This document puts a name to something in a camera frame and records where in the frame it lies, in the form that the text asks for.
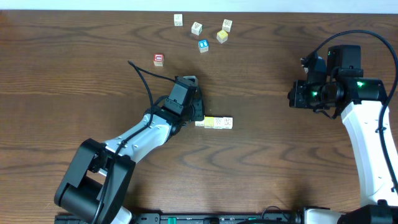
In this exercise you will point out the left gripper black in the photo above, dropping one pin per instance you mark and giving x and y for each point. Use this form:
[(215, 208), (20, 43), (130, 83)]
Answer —
[(199, 106)]

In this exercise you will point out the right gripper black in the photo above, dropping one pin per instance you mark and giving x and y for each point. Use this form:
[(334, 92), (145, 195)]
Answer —
[(296, 96)]

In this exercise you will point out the plain white block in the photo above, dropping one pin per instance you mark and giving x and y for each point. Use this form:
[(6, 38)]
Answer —
[(200, 123)]

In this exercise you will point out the yellow block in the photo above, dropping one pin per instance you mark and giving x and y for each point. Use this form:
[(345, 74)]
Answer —
[(209, 122)]

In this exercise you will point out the white block with pattern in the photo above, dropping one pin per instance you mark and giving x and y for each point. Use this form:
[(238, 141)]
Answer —
[(218, 123)]

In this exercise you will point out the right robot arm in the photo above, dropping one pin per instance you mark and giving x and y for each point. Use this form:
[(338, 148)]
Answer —
[(375, 153)]

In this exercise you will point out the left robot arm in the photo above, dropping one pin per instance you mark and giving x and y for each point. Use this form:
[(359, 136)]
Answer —
[(96, 182)]

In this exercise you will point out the red letter block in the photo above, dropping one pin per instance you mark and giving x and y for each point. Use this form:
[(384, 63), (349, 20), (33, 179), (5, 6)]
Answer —
[(158, 60)]

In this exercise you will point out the blue letter block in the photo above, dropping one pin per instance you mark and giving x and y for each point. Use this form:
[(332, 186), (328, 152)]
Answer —
[(203, 46)]

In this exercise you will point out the yellow-top block near centre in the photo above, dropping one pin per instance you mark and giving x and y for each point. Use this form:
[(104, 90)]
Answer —
[(222, 36)]

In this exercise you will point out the white block tilted top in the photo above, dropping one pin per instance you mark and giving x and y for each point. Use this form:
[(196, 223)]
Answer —
[(197, 28)]

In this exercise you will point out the white patterned block top right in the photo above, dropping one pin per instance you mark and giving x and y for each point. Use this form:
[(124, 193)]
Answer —
[(227, 25)]

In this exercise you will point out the white block top left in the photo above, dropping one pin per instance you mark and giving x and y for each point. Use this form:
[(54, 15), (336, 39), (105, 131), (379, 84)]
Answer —
[(178, 19)]

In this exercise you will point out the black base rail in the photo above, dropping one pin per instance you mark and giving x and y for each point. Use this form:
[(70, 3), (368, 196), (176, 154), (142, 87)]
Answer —
[(211, 218)]

